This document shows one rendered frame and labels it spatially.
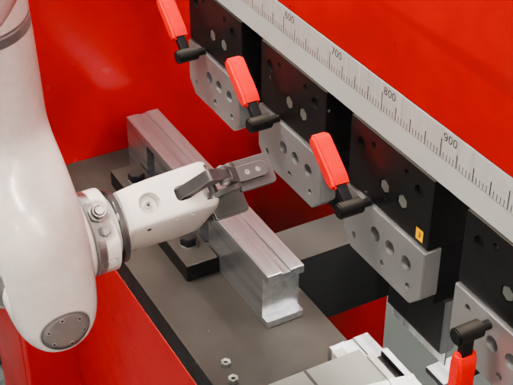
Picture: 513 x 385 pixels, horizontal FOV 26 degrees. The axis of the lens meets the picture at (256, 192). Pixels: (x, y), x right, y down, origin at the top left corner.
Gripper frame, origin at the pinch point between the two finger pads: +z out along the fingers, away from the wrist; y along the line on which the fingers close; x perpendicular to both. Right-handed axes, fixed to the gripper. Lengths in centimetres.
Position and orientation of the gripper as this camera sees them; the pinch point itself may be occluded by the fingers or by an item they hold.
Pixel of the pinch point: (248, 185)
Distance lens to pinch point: 115.9
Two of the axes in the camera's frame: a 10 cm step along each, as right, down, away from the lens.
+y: -3.0, 3.3, 8.9
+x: 3.7, 9.0, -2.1
